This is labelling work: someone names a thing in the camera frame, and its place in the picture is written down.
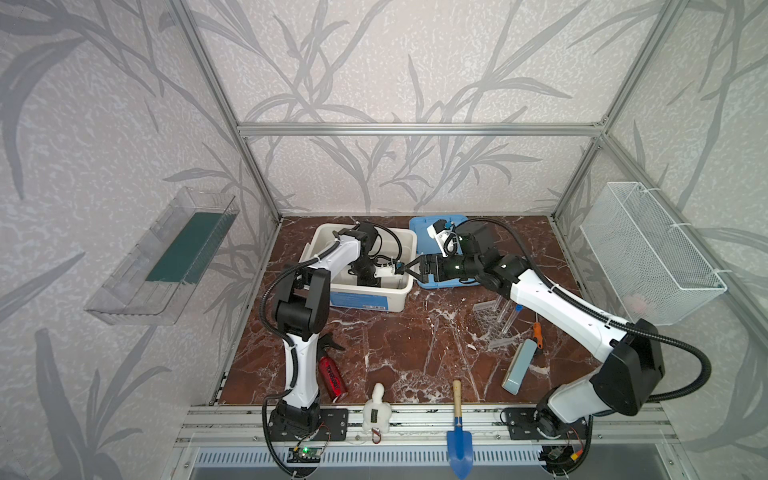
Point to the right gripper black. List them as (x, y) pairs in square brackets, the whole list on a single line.
[(426, 267)]

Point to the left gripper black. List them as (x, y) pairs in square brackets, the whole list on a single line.
[(369, 268)]

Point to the white plastic storage bin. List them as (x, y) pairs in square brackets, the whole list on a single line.
[(391, 295)]

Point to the blue plastic bin lid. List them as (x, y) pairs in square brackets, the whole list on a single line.
[(428, 245)]

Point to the clear acrylic test tube rack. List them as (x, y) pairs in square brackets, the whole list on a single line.
[(490, 317)]

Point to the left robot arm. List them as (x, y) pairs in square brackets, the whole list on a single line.
[(296, 308)]

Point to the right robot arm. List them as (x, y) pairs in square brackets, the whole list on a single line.
[(629, 352)]

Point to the red spray bottle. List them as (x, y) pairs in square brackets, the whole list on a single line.
[(329, 370)]

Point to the teal grey rectangular box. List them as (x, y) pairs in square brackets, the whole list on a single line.
[(519, 366)]

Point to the white plastic figurine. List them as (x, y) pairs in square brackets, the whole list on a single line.
[(376, 412)]

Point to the green circuit board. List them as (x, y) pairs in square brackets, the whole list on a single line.
[(305, 455)]

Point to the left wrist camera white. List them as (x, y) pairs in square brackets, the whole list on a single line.
[(388, 270)]

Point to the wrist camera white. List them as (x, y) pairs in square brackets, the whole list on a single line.
[(443, 233), (388, 270)]

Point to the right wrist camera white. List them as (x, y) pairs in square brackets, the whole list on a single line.
[(443, 233)]

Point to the orange handled tool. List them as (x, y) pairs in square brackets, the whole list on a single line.
[(538, 335)]

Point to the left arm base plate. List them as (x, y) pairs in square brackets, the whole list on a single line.
[(321, 424)]

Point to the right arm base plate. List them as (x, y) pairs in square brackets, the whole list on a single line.
[(529, 423)]

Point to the white wire mesh basket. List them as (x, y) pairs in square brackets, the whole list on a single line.
[(654, 268)]

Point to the blue garden trowel wooden handle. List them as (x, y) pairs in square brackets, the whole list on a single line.
[(459, 441)]

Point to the clear wall shelf green liner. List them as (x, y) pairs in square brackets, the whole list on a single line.
[(153, 284)]

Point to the aluminium front rail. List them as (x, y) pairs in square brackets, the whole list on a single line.
[(415, 424)]

